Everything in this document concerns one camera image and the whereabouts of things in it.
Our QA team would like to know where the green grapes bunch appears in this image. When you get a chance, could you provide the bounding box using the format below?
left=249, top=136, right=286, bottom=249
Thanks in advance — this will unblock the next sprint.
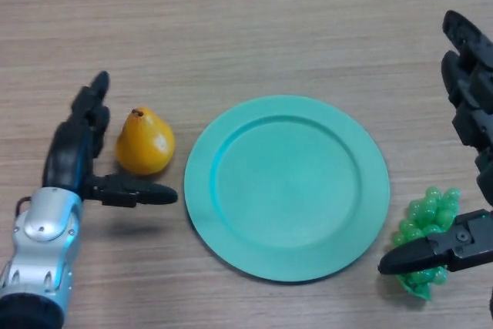
left=391, top=186, right=462, bottom=301

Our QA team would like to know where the yellow pear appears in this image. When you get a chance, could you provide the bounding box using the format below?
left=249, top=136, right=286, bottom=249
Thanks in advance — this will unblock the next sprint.
left=116, top=107, right=176, bottom=176

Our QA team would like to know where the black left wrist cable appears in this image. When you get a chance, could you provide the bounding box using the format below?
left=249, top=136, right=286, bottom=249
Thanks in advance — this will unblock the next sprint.
left=15, top=196, right=34, bottom=217

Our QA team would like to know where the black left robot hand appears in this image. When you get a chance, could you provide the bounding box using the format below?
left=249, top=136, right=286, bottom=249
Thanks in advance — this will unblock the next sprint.
left=42, top=70, right=179, bottom=209

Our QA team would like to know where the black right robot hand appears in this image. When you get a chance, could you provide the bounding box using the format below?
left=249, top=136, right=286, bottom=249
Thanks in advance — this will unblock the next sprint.
left=377, top=9, right=493, bottom=277

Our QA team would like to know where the green round plate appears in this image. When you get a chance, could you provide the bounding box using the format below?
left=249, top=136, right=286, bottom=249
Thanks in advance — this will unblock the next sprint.
left=183, top=94, right=391, bottom=283

